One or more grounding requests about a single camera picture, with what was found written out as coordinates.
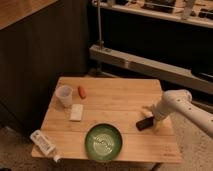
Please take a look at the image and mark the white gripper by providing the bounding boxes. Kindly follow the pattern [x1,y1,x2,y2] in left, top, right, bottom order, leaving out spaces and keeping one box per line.
[142,102,171,131]

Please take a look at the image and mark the black eraser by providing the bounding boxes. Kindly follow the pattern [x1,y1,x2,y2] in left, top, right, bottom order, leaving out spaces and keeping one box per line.
[136,117,154,131]

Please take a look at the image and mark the white sponge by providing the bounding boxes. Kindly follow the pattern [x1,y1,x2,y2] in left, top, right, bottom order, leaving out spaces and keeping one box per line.
[69,104,83,121]

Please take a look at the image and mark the green bowl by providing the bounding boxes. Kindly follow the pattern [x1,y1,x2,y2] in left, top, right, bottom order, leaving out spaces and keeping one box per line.
[84,123,123,163]

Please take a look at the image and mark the wooden folding table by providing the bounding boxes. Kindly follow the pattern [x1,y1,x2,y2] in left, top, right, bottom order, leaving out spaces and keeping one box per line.
[41,77,181,163]

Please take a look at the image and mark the orange carrot toy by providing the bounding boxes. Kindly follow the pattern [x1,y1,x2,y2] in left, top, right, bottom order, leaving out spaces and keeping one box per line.
[78,86,86,99]

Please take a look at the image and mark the metal shelf rack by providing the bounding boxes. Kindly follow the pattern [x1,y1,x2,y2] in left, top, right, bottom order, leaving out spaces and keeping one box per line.
[88,0,213,95]

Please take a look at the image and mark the clear plastic cup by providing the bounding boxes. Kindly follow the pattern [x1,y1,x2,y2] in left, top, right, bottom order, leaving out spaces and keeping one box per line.
[55,85,73,108]

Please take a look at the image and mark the white plastic bottle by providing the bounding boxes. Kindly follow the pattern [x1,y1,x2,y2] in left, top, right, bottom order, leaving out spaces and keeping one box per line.
[30,130,61,163]

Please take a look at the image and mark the dark wooden cabinet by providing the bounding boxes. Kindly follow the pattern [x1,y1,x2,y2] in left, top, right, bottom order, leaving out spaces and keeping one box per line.
[0,0,89,135]

